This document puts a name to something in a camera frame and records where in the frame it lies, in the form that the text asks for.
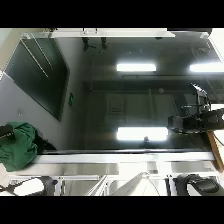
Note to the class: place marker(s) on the green T-shirt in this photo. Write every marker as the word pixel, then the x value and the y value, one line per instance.
pixel 18 150

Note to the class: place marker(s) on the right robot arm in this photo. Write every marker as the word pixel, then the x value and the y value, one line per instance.
pixel 200 121

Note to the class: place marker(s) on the silver frame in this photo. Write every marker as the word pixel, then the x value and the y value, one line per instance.
pixel 100 158

